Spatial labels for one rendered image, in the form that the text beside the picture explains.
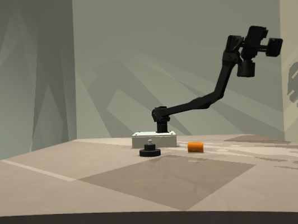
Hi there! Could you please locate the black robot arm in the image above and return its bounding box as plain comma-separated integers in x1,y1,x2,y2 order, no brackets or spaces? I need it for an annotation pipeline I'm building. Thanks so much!
152,26,268,133

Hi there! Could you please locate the orange knob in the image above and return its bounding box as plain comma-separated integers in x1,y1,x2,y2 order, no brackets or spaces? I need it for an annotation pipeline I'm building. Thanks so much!
188,142,204,152

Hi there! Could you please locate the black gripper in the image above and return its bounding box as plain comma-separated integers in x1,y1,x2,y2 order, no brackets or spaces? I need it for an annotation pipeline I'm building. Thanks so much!
225,35,283,58

